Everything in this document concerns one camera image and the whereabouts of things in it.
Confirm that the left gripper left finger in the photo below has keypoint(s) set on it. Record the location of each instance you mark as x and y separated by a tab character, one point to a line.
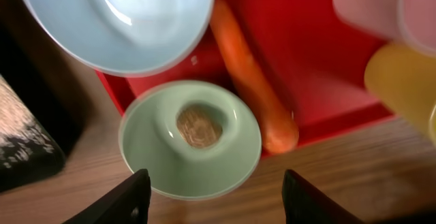
126	203

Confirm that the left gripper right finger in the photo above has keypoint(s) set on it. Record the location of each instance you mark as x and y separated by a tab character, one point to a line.
305	204

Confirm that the orange carrot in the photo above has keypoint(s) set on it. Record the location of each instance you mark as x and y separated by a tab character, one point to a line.
279	131

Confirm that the green bowl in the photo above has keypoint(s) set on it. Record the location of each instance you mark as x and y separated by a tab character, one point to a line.
149	139

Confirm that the brown mushroom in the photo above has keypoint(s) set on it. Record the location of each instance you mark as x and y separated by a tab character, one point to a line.
197	127

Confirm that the white rice pile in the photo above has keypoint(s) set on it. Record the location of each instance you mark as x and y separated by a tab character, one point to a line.
23	139

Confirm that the light blue bowl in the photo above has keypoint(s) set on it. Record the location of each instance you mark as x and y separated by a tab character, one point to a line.
129	38

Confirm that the red serving tray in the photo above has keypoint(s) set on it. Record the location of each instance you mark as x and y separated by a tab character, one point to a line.
314	62

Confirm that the yellow cup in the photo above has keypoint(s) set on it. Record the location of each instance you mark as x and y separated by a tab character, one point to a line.
404	81

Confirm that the black plastic tray bin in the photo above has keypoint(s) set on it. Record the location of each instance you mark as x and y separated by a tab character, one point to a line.
30	87

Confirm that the pink cup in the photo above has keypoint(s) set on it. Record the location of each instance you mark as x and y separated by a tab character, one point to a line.
409	21

